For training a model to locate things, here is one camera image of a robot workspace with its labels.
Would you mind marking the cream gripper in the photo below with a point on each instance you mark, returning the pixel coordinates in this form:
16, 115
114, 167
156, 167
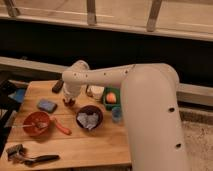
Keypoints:
71, 91

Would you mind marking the dark red grape bunch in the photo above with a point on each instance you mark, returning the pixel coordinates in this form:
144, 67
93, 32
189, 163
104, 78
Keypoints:
69, 102

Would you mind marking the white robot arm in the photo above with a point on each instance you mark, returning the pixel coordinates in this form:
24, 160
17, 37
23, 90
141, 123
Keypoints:
149, 108

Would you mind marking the white paper cup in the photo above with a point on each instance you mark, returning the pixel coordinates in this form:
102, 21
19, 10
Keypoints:
97, 92

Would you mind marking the blue plastic cup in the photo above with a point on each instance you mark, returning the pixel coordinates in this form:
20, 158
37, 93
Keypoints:
116, 114

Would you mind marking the black remote control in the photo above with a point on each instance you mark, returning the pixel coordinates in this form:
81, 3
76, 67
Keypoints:
58, 86

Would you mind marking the dark purple bowl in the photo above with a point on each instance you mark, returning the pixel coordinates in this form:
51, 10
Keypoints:
90, 109

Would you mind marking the blue sponge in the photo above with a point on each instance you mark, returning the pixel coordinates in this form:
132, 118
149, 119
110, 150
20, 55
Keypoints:
46, 105

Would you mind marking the crumpled grey cloth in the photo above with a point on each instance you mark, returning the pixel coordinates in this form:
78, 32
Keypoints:
88, 121

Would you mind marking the orange fruit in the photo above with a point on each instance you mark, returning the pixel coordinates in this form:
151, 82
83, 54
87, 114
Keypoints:
110, 97

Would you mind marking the green plastic tray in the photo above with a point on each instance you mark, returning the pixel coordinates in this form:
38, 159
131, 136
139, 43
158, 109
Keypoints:
116, 92

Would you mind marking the orange red bowl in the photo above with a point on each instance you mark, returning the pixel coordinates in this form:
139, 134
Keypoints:
36, 117

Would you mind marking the spoon in red bowl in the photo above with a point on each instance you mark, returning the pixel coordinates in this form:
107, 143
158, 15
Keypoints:
39, 125

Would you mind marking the blue object at table edge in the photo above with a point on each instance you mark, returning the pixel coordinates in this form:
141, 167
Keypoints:
18, 95

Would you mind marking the orange handled tool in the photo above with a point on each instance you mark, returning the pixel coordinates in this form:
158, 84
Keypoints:
60, 127

